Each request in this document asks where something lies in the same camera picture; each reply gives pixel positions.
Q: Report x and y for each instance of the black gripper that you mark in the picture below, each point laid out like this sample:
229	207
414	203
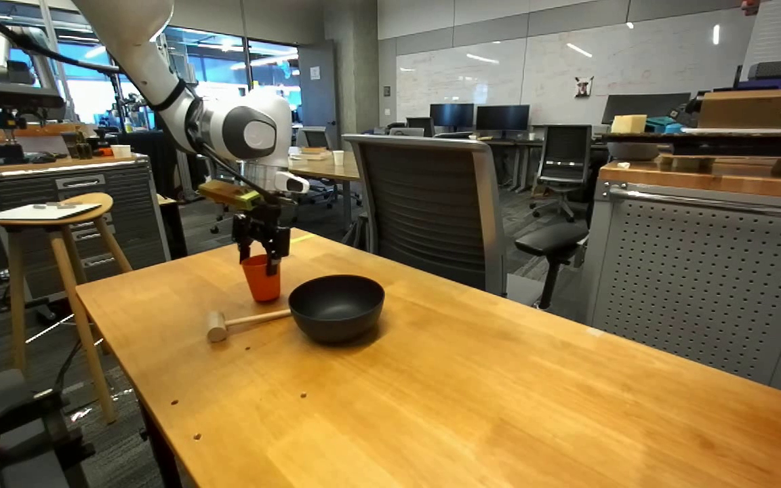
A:
269	220

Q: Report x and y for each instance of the orange plastic cup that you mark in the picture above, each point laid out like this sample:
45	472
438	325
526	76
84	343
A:
260	285

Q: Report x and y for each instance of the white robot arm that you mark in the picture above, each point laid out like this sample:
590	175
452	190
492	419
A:
229	125

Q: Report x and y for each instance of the black bowl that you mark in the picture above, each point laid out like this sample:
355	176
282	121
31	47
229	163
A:
338	313

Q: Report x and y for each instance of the small wooden mallet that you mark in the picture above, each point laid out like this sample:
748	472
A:
217	329

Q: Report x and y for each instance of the light wooden office table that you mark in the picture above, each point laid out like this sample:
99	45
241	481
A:
332	165

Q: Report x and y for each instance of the grey drawer cabinet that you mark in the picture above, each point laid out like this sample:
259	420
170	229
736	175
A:
94	203

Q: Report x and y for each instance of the grey mesh office chair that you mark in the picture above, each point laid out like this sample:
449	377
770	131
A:
427	211

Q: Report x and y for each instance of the wooden round stool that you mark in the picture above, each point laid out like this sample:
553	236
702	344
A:
65	271

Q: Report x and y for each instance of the white paper pad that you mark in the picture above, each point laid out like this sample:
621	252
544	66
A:
38	211

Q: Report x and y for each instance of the black computer monitor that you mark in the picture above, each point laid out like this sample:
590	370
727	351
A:
452	118
502	118

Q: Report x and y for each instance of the black office chair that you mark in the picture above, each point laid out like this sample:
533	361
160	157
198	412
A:
560	157

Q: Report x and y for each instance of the tan cardboard box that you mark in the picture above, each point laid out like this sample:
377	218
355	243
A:
628	123

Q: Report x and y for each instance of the wide black monitor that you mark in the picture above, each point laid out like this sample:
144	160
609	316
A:
644	106

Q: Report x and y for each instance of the perforated grey metal cabinet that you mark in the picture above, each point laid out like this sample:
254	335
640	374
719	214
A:
705	281

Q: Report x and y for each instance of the wooden shelf board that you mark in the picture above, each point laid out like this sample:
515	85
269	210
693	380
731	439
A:
717	179

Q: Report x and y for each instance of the large wooden box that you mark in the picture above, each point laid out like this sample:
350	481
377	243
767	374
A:
757	108

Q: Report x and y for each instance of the large wall whiteboard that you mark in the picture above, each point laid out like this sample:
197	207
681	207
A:
544	72

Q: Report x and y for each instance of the small wall poster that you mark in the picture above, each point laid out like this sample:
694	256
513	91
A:
583	88

